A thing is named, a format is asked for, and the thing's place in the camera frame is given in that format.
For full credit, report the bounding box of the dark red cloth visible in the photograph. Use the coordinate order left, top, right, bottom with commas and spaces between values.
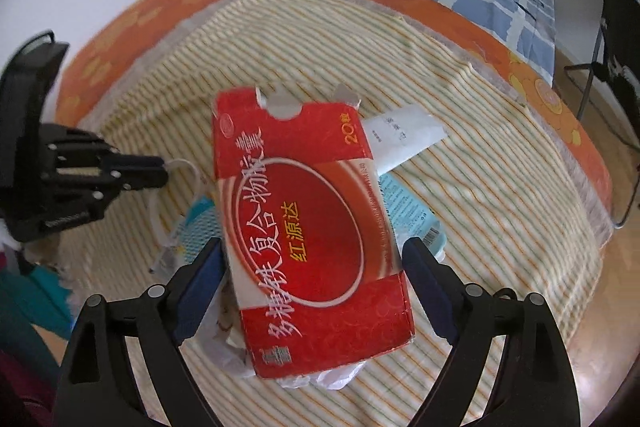
0, 347, 56, 427

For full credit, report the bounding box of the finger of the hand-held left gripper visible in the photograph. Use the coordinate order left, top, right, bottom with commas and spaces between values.
50, 170, 169, 219
44, 124, 166, 174

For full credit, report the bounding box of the white cable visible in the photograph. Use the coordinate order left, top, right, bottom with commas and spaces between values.
150, 159, 211, 258

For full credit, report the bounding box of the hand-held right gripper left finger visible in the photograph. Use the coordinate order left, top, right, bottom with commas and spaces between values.
52, 237, 241, 427

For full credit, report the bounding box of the white plastic bag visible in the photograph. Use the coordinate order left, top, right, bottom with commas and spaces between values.
200, 297, 371, 390

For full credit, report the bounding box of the yellow striped towel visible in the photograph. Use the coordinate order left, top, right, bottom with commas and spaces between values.
60, 0, 616, 427

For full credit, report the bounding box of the light blue tube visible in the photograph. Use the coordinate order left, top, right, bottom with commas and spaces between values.
378, 172, 447, 263

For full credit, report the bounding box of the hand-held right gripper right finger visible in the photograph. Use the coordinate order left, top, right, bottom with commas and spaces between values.
402, 237, 583, 427

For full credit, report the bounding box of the red cardboard box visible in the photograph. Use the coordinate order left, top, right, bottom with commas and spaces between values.
212, 84, 417, 380

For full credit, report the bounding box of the white paper slip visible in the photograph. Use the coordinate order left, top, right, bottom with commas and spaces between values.
364, 104, 448, 178

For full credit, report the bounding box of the teal floor mat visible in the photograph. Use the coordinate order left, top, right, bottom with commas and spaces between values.
0, 247, 73, 358

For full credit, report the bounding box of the black folding chair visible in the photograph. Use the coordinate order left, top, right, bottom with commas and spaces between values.
565, 0, 640, 228

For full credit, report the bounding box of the teal patterned packet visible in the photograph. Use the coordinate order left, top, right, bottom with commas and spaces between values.
177, 197, 223, 258

